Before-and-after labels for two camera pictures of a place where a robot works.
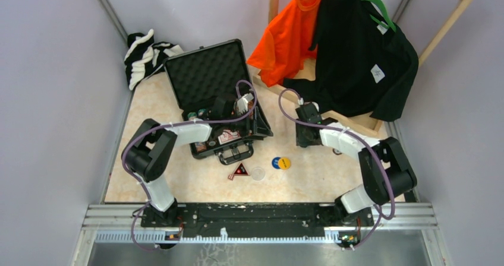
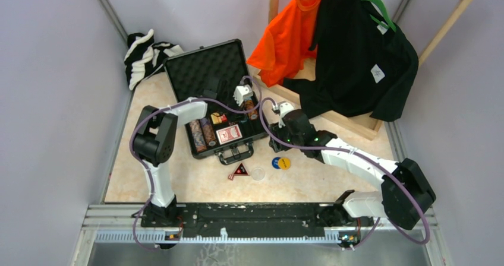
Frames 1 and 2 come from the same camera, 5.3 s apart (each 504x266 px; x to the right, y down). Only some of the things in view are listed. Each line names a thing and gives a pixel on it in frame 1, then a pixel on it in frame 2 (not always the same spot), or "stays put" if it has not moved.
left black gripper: (244, 112) → (238, 100)
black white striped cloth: (145, 56) stays put
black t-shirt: (362, 66) stays put
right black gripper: (301, 141) → (279, 130)
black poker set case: (214, 86) stays put
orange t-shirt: (283, 50) stays put
